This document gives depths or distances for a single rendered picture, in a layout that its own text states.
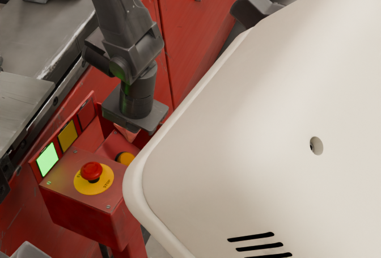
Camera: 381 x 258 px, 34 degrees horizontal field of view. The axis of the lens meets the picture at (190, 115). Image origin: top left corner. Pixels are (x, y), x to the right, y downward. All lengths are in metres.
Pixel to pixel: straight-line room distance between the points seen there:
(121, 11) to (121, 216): 0.40
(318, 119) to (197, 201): 0.08
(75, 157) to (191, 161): 0.83
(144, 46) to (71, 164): 0.33
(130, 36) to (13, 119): 0.21
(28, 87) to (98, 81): 0.43
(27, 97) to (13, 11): 0.46
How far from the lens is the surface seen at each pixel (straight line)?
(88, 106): 1.20
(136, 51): 0.92
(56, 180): 1.15
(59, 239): 1.43
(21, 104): 0.97
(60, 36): 1.30
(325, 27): 0.40
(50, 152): 1.14
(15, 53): 1.29
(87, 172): 1.10
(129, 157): 1.22
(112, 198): 1.10
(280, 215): 0.34
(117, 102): 1.08
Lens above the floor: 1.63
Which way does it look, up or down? 45 degrees down
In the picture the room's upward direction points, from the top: 7 degrees counter-clockwise
